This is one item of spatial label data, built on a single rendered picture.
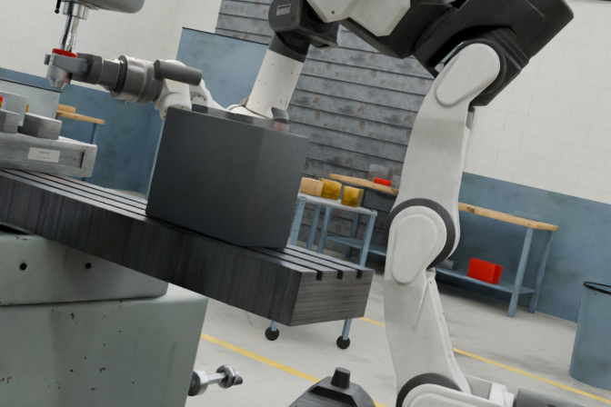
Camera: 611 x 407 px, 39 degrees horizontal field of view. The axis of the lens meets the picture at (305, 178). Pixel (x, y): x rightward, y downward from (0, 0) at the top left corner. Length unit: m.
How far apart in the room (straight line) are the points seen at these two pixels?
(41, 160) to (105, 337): 0.38
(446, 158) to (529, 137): 7.36
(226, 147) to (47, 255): 0.39
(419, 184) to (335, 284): 0.49
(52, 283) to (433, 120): 0.78
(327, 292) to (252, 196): 0.19
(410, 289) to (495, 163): 7.49
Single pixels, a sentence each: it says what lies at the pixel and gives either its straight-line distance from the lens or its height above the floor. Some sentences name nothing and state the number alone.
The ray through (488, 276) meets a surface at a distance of 8.26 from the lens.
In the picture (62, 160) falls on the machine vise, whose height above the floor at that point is 1.00.
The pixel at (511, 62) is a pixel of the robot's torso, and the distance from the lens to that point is 1.75.
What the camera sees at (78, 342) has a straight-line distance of 1.70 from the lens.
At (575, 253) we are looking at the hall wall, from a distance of 8.89.
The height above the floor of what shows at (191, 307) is 0.74.
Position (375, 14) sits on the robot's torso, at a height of 1.43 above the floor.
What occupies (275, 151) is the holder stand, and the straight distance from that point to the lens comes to 1.34.
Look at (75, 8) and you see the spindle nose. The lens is 1.71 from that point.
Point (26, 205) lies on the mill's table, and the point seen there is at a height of 0.93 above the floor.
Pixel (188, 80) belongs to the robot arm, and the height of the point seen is 1.21.
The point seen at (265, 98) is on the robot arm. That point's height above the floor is 1.22.
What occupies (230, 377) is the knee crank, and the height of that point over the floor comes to 0.55.
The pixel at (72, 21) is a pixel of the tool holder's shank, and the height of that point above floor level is 1.27.
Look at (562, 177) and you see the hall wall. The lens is 8.97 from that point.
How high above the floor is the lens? 1.15
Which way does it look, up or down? 2 degrees down
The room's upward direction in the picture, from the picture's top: 13 degrees clockwise
